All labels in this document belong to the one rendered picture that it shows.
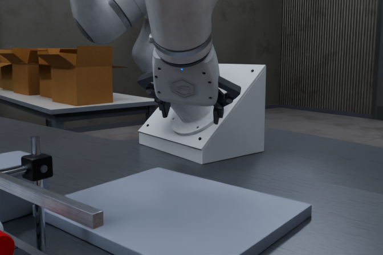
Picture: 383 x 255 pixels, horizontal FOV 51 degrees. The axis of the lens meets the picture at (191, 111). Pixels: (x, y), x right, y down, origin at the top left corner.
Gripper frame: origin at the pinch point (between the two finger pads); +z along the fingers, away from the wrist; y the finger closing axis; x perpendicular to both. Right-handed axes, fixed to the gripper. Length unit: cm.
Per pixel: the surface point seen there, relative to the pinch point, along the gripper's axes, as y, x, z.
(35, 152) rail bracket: -15.1, -19.7, -13.7
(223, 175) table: 5.0, 1.8, 24.8
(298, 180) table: 21.2, 2.8, 23.7
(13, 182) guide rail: -12.6, -26.2, -18.4
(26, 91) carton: -175, 132, 177
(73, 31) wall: -261, 339, 303
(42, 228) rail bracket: -13.9, -26.6, -6.2
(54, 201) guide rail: -5.6, -28.5, -21.4
